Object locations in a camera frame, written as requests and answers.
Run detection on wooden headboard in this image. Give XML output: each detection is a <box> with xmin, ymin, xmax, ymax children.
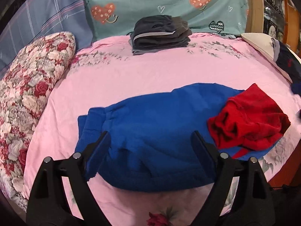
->
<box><xmin>246</xmin><ymin>0</ymin><xmax>265</xmax><ymax>36</ymax></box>

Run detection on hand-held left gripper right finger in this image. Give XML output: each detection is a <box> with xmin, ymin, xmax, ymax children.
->
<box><xmin>191</xmin><ymin>130</ymin><xmax>276</xmax><ymax>226</ymax></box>

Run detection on folded dark striped-band pants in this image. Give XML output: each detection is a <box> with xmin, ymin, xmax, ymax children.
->
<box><xmin>130</xmin><ymin>15</ymin><xmax>193</xmax><ymax>50</ymax></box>

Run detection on glass display cabinet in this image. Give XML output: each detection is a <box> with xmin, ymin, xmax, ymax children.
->
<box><xmin>260</xmin><ymin>0</ymin><xmax>301</xmax><ymax>59</ymax></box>

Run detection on folded grey garment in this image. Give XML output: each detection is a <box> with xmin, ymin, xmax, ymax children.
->
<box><xmin>129</xmin><ymin>40</ymin><xmax>190</xmax><ymax>56</ymax></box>

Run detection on cream pillow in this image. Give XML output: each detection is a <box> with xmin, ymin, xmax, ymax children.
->
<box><xmin>240</xmin><ymin>32</ymin><xmax>294</xmax><ymax>84</ymax></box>

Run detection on navy garment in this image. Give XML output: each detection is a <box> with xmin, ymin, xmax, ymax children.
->
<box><xmin>270</xmin><ymin>38</ymin><xmax>301</xmax><ymax>96</ymax></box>

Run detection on pink floral bed sheet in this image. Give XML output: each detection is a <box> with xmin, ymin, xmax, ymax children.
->
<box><xmin>22</xmin><ymin>32</ymin><xmax>301</xmax><ymax>226</ymax></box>

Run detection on red floral quilt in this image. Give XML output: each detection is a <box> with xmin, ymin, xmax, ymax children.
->
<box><xmin>0</xmin><ymin>31</ymin><xmax>77</xmax><ymax>212</ymax></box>

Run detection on blue and red pants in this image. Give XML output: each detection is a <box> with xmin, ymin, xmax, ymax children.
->
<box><xmin>75</xmin><ymin>82</ymin><xmax>291</xmax><ymax>192</ymax></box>

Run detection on blue-grey plaid pillow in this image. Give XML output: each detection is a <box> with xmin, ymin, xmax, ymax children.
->
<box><xmin>0</xmin><ymin>0</ymin><xmax>94</xmax><ymax>80</ymax></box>

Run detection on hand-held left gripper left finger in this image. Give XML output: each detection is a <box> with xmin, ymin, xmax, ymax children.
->
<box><xmin>26</xmin><ymin>131</ymin><xmax>112</xmax><ymax>226</ymax></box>

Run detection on teal heart print pillow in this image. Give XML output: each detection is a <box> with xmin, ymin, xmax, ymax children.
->
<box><xmin>81</xmin><ymin>0</ymin><xmax>250</xmax><ymax>42</ymax></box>

